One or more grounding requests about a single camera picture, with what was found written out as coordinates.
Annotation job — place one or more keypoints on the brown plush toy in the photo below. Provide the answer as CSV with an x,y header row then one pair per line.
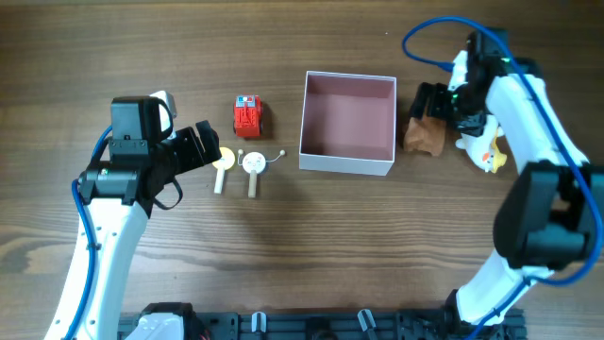
x,y
426,134

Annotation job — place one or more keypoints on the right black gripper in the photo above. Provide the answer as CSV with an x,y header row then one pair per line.
x,y
439,105

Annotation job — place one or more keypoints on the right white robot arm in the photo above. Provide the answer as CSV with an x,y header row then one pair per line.
x,y
549,229

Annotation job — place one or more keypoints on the red toy car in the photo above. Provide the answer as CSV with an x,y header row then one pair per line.
x,y
248,110

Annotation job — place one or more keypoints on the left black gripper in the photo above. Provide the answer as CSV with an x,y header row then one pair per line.
x,y
195,156

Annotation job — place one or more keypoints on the black mounting rail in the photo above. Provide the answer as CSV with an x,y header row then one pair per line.
x,y
178,321

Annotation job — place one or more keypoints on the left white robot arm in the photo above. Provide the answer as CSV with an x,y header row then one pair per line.
x,y
134,159

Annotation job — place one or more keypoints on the yellow wooden rattle drum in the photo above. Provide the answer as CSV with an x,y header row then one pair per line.
x,y
222,165

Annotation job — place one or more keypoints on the white duck plush toy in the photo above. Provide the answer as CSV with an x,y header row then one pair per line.
x,y
482,150

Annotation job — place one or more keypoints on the white wooden rattle drum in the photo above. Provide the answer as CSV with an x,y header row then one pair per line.
x,y
255,163

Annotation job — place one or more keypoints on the pink box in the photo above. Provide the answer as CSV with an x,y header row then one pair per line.
x,y
348,123

